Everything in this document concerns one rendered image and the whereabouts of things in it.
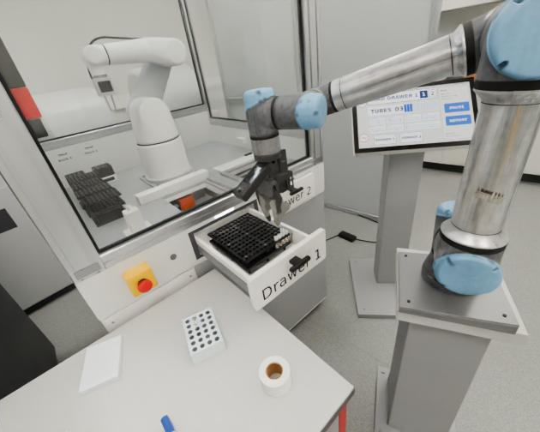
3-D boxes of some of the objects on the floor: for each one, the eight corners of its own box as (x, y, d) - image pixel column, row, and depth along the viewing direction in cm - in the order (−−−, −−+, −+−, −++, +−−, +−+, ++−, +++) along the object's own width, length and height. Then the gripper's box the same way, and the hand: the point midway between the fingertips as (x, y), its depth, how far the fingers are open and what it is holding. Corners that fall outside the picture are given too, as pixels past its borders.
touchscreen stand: (441, 320, 152) (495, 139, 101) (357, 317, 161) (368, 149, 109) (414, 261, 194) (441, 112, 143) (349, 261, 203) (353, 121, 151)
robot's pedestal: (447, 386, 124) (498, 257, 85) (460, 467, 100) (537, 340, 62) (377, 367, 135) (393, 245, 96) (374, 436, 112) (393, 312, 73)
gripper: (295, 149, 70) (302, 219, 81) (267, 145, 78) (277, 209, 88) (270, 160, 66) (281, 232, 76) (243, 153, 73) (257, 220, 84)
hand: (271, 220), depth 80 cm, fingers open, 3 cm apart
